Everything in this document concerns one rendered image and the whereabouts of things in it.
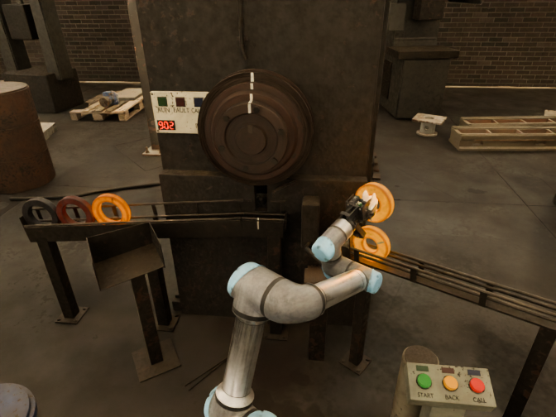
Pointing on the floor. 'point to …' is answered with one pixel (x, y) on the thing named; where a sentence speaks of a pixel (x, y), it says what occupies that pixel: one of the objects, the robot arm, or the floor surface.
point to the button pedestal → (460, 396)
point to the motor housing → (316, 346)
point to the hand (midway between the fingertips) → (374, 198)
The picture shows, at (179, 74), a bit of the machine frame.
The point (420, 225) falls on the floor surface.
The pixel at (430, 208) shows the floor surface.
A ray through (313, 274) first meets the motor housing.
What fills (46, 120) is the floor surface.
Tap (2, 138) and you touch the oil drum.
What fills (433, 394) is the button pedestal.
